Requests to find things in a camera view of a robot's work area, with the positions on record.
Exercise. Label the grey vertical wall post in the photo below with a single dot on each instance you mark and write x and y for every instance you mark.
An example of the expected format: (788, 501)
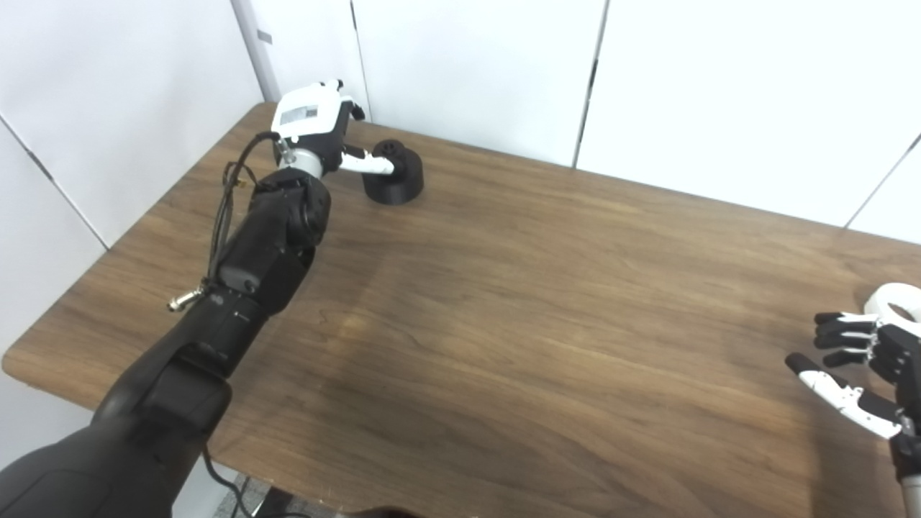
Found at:
(255, 43)

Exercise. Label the round black plastic part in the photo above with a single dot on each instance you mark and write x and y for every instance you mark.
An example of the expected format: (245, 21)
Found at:
(399, 183)

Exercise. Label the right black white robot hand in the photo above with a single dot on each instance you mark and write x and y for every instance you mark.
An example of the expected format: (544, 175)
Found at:
(899, 360)

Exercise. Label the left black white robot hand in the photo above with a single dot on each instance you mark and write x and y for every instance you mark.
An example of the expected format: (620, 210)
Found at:
(309, 115)

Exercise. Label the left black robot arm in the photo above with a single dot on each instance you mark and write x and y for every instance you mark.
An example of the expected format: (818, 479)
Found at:
(266, 244)

